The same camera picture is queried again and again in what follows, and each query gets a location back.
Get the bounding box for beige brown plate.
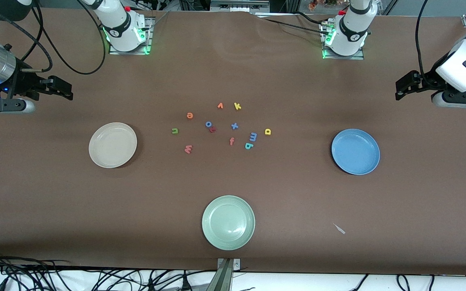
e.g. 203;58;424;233
89;122;138;169

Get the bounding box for blue plate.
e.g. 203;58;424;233
331;129;380;175

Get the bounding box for orange artificial flowers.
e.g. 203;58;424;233
308;0;339;11

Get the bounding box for brown table cover sheet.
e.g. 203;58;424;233
0;7;466;276

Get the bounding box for pale green plate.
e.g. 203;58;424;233
201;195;256;251

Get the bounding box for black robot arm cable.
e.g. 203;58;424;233
11;0;108;75
416;0;438;89

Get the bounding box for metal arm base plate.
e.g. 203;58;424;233
320;20;365;60
109;16;155;55

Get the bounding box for black base cable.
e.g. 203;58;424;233
296;11;330;25
263;18;330;36

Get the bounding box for grey metal frame bar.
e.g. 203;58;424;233
210;0;270;13

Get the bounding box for tangled black cable bundle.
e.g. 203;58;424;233
0;249;217;291

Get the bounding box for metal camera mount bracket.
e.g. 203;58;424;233
207;258;241;291

